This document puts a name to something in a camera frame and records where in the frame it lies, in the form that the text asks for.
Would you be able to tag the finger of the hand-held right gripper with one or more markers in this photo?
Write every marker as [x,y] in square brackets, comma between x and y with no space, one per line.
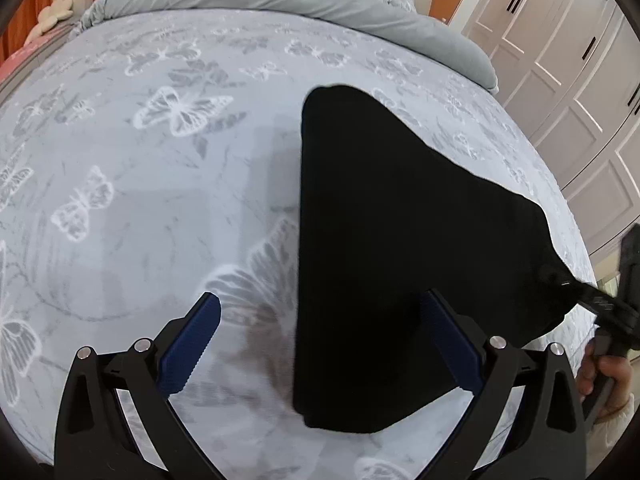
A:
[592,300]

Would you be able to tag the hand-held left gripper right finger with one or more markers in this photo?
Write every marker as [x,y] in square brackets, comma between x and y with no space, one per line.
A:
[450,340]

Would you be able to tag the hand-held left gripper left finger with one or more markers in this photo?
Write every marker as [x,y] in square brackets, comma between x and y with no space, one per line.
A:
[192,345]

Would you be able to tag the black pants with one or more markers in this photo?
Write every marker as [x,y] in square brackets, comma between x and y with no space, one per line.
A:
[400,235]

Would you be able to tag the person's right forearm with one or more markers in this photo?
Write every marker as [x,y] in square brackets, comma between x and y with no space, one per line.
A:
[617,416]

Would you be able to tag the person's right hand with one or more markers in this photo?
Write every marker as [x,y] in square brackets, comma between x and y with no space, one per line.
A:
[620,380]

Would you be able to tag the bed with butterfly print sheet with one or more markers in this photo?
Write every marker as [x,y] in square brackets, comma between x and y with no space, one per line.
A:
[150,210]

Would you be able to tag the white wardrobe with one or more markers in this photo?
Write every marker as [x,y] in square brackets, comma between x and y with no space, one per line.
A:
[565,60]

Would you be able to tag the pink bench cover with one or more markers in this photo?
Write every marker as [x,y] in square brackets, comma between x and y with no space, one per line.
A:
[15,60]

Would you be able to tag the white flower plush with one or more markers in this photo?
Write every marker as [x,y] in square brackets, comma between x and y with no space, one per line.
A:
[52,12]

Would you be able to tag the grey duvet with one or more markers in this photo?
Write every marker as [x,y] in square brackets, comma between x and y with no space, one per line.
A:
[300,0]

